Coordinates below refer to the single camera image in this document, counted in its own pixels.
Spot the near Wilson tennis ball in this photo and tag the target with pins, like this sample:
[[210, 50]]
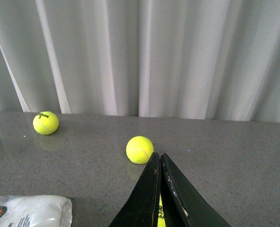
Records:
[[139, 150]]

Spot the white pleated curtain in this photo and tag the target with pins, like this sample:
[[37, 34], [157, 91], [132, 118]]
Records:
[[191, 59]]

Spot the far Wilson tennis ball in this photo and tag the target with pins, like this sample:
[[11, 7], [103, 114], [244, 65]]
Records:
[[45, 123]]

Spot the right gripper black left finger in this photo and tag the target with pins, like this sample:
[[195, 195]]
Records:
[[142, 207]]

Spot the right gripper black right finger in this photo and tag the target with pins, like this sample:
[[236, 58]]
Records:
[[183, 205]]

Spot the wilson tennis ball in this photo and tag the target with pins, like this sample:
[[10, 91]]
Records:
[[139, 150], [45, 123]]

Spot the Roland Garros tennis ball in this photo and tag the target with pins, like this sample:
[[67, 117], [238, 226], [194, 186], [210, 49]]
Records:
[[161, 219]]

